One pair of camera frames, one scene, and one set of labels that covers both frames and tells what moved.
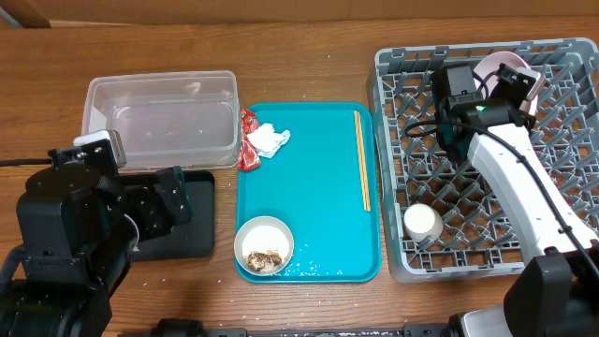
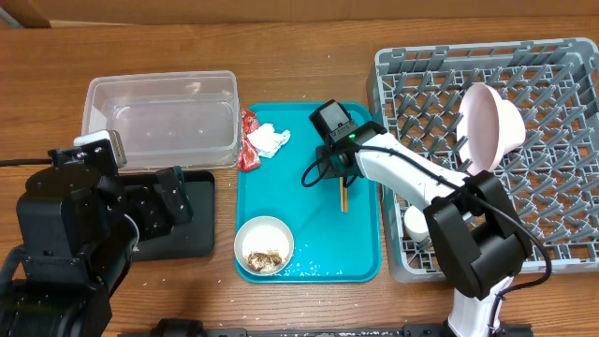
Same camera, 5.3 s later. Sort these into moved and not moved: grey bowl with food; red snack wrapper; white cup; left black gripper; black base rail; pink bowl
Moved: pink bowl
Not moved: left black gripper; grey bowl with food; black base rail; white cup; red snack wrapper
